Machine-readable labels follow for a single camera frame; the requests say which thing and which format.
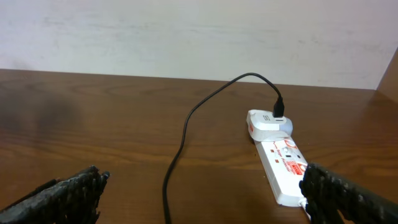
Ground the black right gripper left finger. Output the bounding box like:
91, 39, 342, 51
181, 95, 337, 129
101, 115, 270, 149
1, 166, 109, 224

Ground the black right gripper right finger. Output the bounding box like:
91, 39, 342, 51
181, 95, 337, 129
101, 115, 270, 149
299, 163, 397, 224

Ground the white USB charger plug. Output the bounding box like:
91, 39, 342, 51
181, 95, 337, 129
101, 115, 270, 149
246, 110, 293, 142

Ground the white power strip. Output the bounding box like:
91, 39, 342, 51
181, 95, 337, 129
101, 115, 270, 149
255, 138, 308, 207

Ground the white power strip cord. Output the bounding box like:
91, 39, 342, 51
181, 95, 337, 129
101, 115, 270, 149
298, 198, 312, 222

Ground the black USB charging cable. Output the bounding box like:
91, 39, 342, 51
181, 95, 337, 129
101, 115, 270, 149
162, 72, 285, 224

